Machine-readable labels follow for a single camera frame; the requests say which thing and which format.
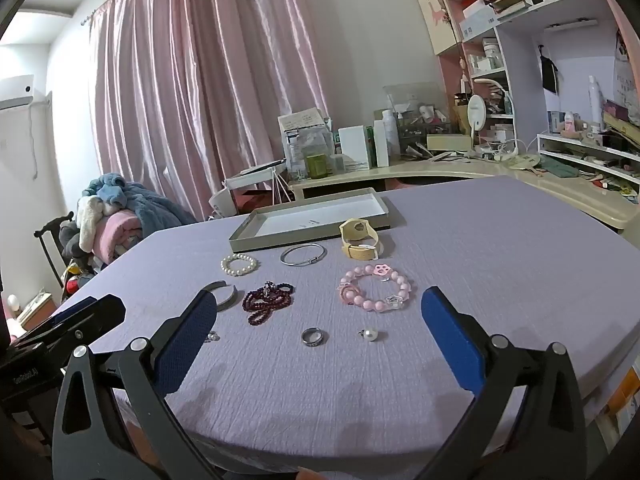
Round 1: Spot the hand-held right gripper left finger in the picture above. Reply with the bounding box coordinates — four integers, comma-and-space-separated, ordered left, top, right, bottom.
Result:
52, 286, 236, 480

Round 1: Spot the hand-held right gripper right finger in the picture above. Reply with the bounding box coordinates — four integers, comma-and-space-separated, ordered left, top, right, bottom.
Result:
420, 286, 588, 480

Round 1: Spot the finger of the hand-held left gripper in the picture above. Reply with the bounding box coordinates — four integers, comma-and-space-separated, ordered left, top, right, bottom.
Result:
10, 294, 126, 361
20, 296, 99, 341

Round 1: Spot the silver cuff bangle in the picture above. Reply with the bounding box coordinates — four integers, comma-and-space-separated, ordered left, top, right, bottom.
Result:
202, 281, 240, 312

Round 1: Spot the white pearl bracelet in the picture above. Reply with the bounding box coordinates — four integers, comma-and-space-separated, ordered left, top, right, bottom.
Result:
221, 254, 259, 277

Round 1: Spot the dark red bead bracelet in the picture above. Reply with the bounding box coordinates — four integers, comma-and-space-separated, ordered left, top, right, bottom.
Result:
242, 281, 295, 326

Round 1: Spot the pink bead bracelet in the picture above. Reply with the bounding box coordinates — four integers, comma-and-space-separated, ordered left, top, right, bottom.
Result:
337, 263, 416, 313

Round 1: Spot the grey shallow cardboard tray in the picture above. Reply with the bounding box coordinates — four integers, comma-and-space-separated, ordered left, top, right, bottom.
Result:
229, 187, 392, 254

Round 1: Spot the dark wooden chair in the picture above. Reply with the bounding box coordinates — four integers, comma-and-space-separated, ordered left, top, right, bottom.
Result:
34, 212, 76, 291

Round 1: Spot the pink folded blanket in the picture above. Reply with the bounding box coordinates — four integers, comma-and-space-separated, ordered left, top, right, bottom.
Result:
95, 210, 146, 266

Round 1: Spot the cream fleece cloth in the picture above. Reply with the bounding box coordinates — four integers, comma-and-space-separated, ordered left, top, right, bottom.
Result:
77, 195, 108, 253

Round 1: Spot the purple tablecloth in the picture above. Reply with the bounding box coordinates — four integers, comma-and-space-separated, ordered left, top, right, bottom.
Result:
50, 175, 640, 471

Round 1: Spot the blue fleece blanket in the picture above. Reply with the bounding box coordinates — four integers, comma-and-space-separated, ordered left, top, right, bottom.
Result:
82, 172, 198, 241

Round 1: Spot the thin silver bangle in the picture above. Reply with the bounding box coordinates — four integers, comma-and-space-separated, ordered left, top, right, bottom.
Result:
280, 243, 327, 266

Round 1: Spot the yellow watch band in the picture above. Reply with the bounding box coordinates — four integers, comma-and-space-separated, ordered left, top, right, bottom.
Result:
339, 218, 383, 261

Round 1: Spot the white printed cup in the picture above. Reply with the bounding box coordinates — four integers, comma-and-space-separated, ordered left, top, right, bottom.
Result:
209, 190, 236, 218

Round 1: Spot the cream corner desk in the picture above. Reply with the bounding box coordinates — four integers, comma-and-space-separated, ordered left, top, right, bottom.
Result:
290, 155, 640, 233

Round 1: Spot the beige flat box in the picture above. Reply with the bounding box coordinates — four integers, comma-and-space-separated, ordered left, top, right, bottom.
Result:
426, 134, 473, 153

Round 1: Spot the tall white bottle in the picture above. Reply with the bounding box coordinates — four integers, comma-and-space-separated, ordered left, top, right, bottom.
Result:
382, 109, 399, 166

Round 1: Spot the white rectangular box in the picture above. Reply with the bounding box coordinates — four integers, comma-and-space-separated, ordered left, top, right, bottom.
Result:
338, 125, 372, 171

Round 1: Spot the white air conditioner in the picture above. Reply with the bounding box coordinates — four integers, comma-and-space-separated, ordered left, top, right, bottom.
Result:
0, 74, 36, 111

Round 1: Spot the round white mirror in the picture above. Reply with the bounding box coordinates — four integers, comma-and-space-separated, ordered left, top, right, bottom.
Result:
466, 95, 488, 133

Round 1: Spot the white desktop drawer organizer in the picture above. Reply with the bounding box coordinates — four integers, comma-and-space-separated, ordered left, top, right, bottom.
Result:
537, 132, 640, 186

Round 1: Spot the clear acrylic organizer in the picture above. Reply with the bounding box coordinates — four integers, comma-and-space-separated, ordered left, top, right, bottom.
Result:
382, 82, 453, 141

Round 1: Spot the pink curtain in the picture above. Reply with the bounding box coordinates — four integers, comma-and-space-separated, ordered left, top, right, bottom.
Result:
89, 0, 331, 221

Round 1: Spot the white gooseneck desk lamp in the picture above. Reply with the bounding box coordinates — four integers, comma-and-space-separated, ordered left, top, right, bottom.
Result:
474, 78, 518, 158

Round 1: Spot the white spray bottle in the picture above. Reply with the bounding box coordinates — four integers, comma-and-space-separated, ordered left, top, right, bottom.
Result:
587, 75, 603, 133

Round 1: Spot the black hanging pouch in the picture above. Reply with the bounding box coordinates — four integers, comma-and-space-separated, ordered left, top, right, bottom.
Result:
540, 45, 559, 93

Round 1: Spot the pink and white bookshelf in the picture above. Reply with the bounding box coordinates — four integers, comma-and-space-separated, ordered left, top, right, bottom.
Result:
412, 0, 640, 161

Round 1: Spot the white cabinet door dinosaur print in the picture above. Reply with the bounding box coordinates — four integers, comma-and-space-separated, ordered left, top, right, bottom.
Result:
412, 0, 461, 56

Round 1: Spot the white wire side rack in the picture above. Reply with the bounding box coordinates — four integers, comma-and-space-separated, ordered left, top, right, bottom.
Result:
222, 159, 291, 211

